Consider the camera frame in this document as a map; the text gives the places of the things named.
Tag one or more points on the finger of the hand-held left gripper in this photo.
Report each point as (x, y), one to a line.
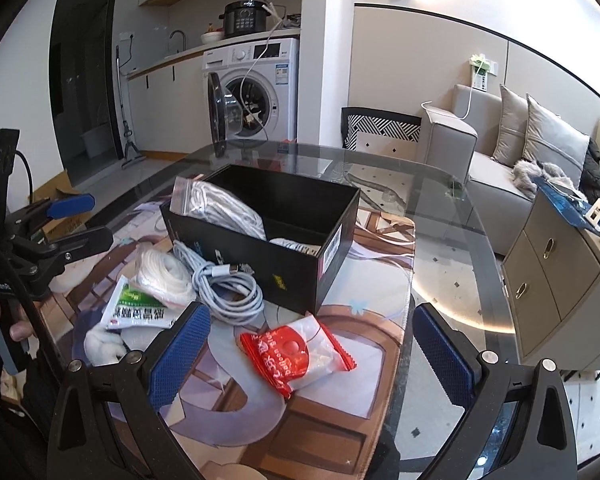
(80, 246)
(70, 206)

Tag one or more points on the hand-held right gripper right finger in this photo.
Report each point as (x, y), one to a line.
(442, 355)

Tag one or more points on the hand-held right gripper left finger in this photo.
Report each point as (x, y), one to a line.
(180, 355)

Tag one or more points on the green white packet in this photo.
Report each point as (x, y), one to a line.
(130, 310)

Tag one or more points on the white plush toy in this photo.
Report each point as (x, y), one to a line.
(102, 345)

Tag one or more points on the white thread bundle bag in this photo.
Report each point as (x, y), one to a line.
(157, 272)

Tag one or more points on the red white packet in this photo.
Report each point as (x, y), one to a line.
(285, 355)

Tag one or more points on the black cardboard box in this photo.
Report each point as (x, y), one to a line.
(230, 252)

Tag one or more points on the person's left hand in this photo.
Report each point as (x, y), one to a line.
(17, 332)

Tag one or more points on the brown cardboard box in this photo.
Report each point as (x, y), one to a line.
(52, 185)

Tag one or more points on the white plastic bin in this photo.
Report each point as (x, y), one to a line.
(96, 142)

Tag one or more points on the mop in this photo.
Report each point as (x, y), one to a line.
(130, 152)

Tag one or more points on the dark door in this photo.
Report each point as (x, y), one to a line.
(80, 60)

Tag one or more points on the white kitchen counter cabinet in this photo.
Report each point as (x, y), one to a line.
(165, 100)

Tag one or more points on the beige cabinet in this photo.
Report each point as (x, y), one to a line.
(565, 280)

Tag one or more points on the blue flat item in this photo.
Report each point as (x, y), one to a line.
(562, 205)

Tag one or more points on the grey fur item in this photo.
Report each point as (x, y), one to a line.
(525, 172)

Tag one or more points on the kitchen faucet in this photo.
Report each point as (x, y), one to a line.
(177, 31)

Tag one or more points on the small white socket part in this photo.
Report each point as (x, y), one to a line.
(596, 212)

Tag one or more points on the grey sofa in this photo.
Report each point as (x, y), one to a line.
(450, 140)

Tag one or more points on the white bowl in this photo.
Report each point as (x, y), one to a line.
(212, 37)

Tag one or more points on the black jacket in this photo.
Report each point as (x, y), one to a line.
(596, 175)

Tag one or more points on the black white patterned chair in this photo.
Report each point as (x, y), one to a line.
(380, 125)

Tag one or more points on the grey cushion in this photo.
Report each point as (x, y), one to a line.
(555, 140)
(510, 125)

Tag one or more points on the white washing machine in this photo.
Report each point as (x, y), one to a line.
(280, 85)

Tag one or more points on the black pressure cooker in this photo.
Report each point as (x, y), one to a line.
(245, 17)

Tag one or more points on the white wall socket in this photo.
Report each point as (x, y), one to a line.
(126, 36)

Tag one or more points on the green white wall charger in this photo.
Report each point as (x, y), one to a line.
(481, 75)

